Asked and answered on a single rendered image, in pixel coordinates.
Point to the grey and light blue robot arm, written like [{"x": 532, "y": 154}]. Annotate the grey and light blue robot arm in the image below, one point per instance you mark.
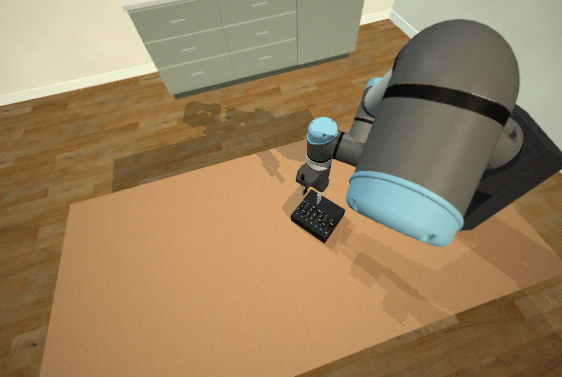
[{"x": 428, "y": 146}]

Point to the black lighting desk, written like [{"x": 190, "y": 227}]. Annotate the black lighting desk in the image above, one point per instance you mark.
[{"x": 318, "y": 220}]

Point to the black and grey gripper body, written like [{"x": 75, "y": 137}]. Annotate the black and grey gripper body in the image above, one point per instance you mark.
[{"x": 313, "y": 174}]

